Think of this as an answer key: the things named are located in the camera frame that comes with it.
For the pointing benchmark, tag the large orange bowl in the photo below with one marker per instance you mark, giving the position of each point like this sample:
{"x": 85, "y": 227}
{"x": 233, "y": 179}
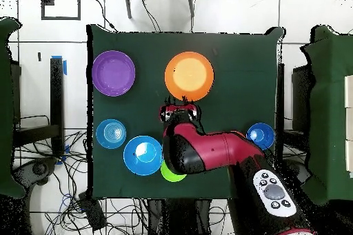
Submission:
{"x": 189, "y": 76}

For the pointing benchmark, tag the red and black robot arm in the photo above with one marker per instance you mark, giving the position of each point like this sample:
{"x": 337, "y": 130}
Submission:
{"x": 215, "y": 149}

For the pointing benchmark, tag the large light blue bowl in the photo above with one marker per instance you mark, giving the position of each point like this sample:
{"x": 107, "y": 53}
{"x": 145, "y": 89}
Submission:
{"x": 142, "y": 155}

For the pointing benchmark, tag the green bowl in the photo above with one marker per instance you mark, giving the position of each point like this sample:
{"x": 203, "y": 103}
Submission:
{"x": 171, "y": 177}

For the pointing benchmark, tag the dark green tablecloth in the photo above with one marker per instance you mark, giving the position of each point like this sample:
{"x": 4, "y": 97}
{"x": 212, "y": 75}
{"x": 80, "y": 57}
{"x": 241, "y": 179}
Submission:
{"x": 242, "y": 80}

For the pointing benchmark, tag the small light blue bowl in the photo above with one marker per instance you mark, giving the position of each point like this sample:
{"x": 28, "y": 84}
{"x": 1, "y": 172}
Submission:
{"x": 110, "y": 134}

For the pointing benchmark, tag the purple bowl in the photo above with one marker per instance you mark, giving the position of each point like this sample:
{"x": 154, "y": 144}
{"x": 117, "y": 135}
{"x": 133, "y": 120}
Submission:
{"x": 113, "y": 73}

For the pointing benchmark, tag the dark blue bowl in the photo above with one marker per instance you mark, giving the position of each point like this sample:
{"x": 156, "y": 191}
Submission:
{"x": 260, "y": 134}

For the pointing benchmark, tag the grey metal leg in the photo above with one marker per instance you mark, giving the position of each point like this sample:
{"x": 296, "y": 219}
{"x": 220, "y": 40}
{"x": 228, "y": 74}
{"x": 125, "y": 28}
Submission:
{"x": 128, "y": 6}
{"x": 191, "y": 3}

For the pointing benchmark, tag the black power strip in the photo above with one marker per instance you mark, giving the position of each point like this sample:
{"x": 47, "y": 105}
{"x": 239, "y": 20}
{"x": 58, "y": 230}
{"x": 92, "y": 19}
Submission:
{"x": 92, "y": 213}

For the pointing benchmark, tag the green cloth side table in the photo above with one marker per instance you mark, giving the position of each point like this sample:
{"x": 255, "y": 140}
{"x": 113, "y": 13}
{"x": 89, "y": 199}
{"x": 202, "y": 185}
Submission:
{"x": 331, "y": 108}
{"x": 5, "y": 108}

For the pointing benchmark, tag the black office chair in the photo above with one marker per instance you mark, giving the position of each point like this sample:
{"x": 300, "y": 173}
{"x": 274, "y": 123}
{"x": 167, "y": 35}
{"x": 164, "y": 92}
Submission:
{"x": 38, "y": 168}

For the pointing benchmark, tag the black metal frame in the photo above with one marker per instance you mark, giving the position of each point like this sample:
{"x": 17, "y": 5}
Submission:
{"x": 56, "y": 94}
{"x": 280, "y": 94}

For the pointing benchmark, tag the grey square floor frame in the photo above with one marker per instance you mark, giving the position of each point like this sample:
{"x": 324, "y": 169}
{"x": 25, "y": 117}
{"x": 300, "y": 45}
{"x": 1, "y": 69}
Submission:
{"x": 60, "y": 18}

